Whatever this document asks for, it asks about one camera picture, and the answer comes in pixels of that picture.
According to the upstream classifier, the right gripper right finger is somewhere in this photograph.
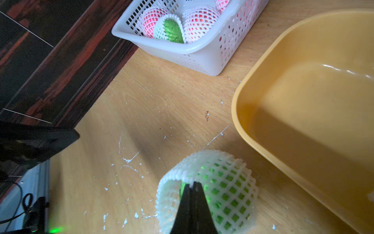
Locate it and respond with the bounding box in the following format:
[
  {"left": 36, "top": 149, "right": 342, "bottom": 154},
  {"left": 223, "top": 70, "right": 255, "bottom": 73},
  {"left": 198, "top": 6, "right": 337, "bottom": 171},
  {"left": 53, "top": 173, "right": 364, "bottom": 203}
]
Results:
[{"left": 192, "top": 182, "right": 218, "bottom": 234}]

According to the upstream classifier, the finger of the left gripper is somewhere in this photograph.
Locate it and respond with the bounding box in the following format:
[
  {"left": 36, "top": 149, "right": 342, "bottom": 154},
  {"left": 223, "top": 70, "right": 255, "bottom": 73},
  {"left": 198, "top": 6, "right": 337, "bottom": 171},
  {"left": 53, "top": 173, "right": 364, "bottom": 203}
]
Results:
[{"left": 1, "top": 122, "right": 80, "bottom": 169}]

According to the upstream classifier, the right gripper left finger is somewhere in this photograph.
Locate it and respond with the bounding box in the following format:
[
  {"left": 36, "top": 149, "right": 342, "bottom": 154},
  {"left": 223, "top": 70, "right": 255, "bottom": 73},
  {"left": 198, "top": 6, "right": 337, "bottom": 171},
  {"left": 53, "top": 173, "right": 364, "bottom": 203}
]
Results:
[{"left": 170, "top": 184, "right": 193, "bottom": 234}]

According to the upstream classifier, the red apple netted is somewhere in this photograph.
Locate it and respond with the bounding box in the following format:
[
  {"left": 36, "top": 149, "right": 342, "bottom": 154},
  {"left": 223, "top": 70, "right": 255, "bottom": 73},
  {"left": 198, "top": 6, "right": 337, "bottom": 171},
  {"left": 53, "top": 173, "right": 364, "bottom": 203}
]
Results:
[
  {"left": 215, "top": 0, "right": 230, "bottom": 13},
  {"left": 139, "top": 6, "right": 170, "bottom": 38},
  {"left": 182, "top": 5, "right": 221, "bottom": 43}
]

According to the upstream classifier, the green apple netted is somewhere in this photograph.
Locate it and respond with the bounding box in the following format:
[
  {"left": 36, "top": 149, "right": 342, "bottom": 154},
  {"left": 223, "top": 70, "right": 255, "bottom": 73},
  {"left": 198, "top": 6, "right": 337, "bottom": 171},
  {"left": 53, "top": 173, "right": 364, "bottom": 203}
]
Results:
[{"left": 153, "top": 14, "right": 186, "bottom": 44}]

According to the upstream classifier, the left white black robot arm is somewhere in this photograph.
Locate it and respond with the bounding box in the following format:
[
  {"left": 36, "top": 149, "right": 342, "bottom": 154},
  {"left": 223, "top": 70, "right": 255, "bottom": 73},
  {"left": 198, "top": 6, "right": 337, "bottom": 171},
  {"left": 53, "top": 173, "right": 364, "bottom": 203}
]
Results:
[{"left": 1, "top": 122, "right": 80, "bottom": 234}]

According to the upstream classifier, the yellow plastic tub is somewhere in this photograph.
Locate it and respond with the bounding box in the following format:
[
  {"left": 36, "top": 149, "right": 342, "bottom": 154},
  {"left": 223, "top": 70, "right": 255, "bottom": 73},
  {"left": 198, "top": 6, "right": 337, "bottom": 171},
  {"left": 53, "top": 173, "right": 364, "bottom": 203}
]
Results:
[{"left": 231, "top": 9, "right": 374, "bottom": 234}]

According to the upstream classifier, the white plastic mesh basket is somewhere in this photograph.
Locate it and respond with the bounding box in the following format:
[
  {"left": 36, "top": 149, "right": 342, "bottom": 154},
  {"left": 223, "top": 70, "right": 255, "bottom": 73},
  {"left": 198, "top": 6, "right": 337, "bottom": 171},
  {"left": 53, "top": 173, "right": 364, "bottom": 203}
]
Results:
[{"left": 112, "top": 1, "right": 268, "bottom": 76}]

